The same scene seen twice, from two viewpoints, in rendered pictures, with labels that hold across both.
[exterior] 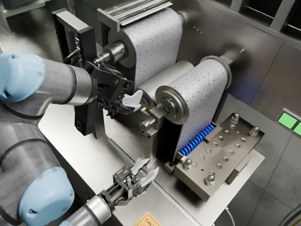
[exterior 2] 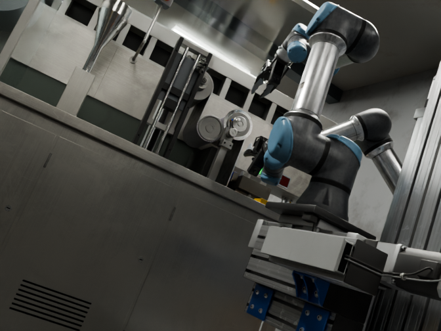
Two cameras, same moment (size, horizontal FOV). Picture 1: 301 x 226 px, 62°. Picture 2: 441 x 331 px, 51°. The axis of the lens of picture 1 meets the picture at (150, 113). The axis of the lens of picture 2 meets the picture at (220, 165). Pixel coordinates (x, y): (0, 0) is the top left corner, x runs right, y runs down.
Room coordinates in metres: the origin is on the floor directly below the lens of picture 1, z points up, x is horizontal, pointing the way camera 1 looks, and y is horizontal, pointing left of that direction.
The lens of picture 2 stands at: (-0.55, 1.70, 0.58)
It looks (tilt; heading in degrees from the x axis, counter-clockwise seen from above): 12 degrees up; 303
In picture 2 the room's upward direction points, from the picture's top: 22 degrees clockwise
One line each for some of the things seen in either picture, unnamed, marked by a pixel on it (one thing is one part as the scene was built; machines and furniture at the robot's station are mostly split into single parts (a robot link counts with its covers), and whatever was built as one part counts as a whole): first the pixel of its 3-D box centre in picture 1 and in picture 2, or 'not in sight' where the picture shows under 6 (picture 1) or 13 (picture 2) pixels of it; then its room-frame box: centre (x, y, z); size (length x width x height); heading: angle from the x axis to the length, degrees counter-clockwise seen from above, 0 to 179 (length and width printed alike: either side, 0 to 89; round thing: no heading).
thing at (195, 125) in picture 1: (199, 122); (229, 157); (0.63, -0.19, 1.12); 0.23 x 0.01 x 0.18; 140
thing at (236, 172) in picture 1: (239, 169); not in sight; (0.53, -0.39, 0.97); 0.10 x 0.03 x 0.11; 140
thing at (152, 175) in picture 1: (150, 174); not in sight; (0.38, -0.02, 1.11); 0.09 x 0.03 x 0.06; 131
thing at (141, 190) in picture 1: (139, 186); not in sight; (0.35, 0.01, 1.09); 0.09 x 0.05 x 0.02; 131
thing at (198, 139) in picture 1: (197, 139); not in sight; (0.61, -0.20, 1.03); 0.21 x 0.04 x 0.03; 140
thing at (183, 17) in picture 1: (175, 22); not in sight; (0.95, -0.06, 1.34); 0.07 x 0.07 x 0.07; 50
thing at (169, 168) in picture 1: (189, 149); not in sight; (0.63, -0.19, 0.92); 0.28 x 0.04 x 0.04; 140
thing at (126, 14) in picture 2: not in sight; (115, 11); (1.11, 0.42, 1.50); 0.14 x 0.14 x 0.06
